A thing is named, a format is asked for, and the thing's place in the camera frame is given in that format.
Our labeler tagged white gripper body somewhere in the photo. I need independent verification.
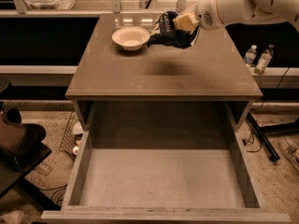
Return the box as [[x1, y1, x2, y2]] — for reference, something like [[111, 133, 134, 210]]
[[195, 0, 224, 31]]

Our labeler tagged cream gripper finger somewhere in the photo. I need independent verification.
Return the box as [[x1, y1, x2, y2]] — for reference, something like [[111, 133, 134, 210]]
[[173, 5, 199, 27], [178, 18, 199, 32]]

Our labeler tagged blue chip bag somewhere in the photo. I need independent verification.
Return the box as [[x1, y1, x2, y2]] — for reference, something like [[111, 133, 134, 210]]
[[147, 11, 199, 49]]

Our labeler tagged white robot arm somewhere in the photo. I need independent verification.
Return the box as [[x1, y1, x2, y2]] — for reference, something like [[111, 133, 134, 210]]
[[173, 0, 299, 32]]

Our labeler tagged grey cabinet with counter top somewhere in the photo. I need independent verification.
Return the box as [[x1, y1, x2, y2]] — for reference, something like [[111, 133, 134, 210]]
[[66, 13, 262, 122]]

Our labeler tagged open grey top drawer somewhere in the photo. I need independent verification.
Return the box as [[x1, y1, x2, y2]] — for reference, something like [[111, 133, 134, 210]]
[[40, 102, 292, 224]]

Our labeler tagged white bowl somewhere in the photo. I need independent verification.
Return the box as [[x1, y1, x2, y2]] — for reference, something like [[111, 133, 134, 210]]
[[112, 27, 150, 51]]

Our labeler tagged clear water bottle left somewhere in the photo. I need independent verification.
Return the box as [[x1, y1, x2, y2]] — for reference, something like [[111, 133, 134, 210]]
[[243, 45, 257, 67]]

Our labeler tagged clear water bottle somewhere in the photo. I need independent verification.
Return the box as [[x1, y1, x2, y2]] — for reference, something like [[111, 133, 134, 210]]
[[254, 45, 275, 75], [243, 45, 257, 67]]

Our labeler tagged clear water bottle right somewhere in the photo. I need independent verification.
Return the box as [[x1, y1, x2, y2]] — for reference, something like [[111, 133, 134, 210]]
[[254, 45, 275, 75]]

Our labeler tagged black floor stand leg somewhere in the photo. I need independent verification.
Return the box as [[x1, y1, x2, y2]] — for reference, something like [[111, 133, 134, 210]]
[[247, 113, 280, 162]]

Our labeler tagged dark brown chair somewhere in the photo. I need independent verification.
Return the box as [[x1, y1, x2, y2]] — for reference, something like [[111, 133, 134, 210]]
[[0, 76, 53, 199]]

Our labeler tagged wire mesh basket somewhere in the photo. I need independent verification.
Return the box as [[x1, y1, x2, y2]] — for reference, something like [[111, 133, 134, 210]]
[[59, 112, 78, 161]]

